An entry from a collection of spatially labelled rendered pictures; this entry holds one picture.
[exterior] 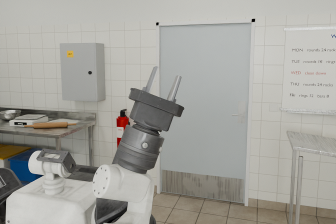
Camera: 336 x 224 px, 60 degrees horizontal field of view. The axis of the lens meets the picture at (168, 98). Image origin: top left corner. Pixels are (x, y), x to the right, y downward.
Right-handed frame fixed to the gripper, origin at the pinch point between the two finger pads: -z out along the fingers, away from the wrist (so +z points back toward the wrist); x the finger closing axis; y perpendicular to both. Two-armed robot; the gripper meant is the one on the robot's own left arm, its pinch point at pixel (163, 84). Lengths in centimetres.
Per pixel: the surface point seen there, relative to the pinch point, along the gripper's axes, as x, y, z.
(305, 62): -167, 189, -98
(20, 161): 65, 307, 107
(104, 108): -4, 317, 18
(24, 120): 78, 309, 62
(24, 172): 57, 308, 119
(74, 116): 28, 333, 41
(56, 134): 36, 260, 58
